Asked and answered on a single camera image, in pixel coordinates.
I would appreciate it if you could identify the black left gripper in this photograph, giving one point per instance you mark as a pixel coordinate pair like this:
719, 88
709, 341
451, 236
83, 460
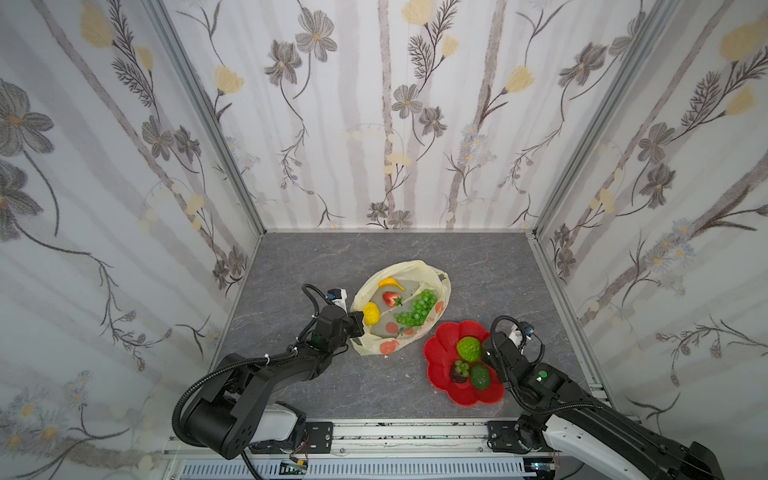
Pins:
351, 325

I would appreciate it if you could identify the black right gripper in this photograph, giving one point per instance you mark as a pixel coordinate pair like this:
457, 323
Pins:
497, 351

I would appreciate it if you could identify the dark green fake fruit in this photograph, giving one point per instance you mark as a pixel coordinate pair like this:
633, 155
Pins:
480, 377

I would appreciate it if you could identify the bright green fake fruit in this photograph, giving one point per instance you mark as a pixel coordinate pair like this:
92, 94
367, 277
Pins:
469, 349

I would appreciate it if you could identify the dark brown fake fruit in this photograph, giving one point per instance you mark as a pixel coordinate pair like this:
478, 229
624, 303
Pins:
459, 376

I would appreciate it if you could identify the red flower-shaped plastic bowl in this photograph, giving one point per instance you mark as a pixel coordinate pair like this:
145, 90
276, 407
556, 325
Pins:
440, 353

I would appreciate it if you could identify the fake red strawberry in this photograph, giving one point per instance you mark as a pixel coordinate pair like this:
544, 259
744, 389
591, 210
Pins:
392, 299

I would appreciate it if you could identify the pale yellow plastic bag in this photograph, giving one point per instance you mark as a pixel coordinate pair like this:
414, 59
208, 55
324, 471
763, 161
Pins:
388, 336

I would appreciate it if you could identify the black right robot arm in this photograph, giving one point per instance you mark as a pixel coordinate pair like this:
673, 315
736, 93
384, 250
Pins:
560, 416

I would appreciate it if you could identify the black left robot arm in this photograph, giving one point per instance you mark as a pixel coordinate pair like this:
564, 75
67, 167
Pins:
222, 410

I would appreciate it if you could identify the green fake grape bunch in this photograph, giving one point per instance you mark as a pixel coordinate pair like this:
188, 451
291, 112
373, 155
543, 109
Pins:
417, 312

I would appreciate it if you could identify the small green grape cluster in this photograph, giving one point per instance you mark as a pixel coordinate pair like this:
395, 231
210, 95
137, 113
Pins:
462, 368

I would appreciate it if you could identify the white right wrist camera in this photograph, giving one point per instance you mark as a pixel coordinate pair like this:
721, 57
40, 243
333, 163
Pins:
521, 335

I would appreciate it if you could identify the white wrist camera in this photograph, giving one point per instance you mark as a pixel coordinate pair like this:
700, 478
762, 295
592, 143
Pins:
521, 335
338, 296

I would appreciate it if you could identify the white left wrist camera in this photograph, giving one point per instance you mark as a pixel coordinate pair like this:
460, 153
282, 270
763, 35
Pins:
338, 296

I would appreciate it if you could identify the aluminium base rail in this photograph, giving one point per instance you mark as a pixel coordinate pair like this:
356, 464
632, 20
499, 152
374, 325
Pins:
453, 448

